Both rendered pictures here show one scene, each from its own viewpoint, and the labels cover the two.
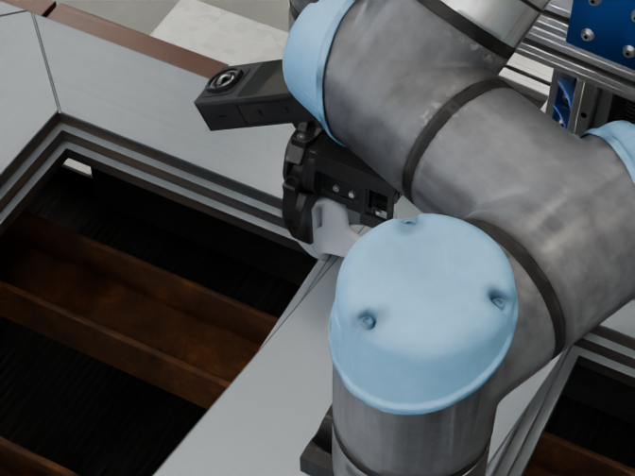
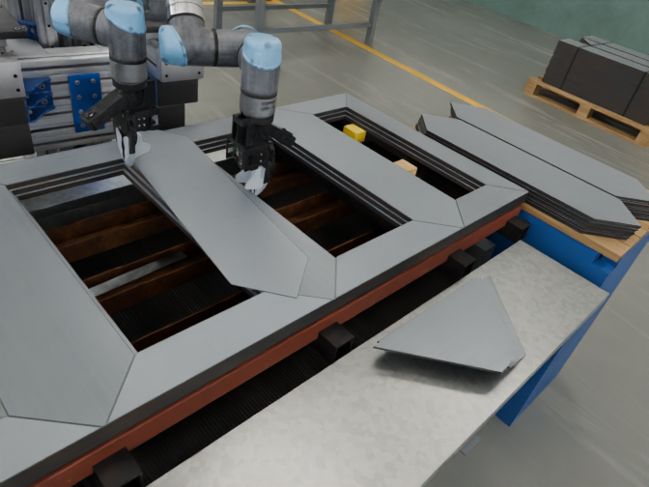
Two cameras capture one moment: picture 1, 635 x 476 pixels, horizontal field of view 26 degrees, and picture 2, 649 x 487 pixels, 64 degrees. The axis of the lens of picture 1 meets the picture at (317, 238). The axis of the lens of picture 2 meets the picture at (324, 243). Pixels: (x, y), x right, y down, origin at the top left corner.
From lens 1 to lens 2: 93 cm
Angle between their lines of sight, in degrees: 55
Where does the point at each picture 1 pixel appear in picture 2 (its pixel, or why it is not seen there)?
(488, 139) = (227, 33)
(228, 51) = not seen: outside the picture
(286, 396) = (169, 185)
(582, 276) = not seen: hidden behind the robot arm
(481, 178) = (234, 39)
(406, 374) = (277, 53)
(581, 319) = not seen: hidden behind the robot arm
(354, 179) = (148, 114)
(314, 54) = (175, 39)
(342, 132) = (192, 54)
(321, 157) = (138, 112)
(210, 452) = (174, 200)
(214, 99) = (96, 116)
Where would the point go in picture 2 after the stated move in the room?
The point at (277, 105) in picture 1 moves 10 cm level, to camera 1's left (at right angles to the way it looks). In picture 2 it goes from (117, 105) to (85, 121)
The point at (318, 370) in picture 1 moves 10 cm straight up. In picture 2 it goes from (166, 178) to (165, 139)
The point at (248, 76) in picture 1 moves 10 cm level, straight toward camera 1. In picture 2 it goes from (96, 108) to (138, 120)
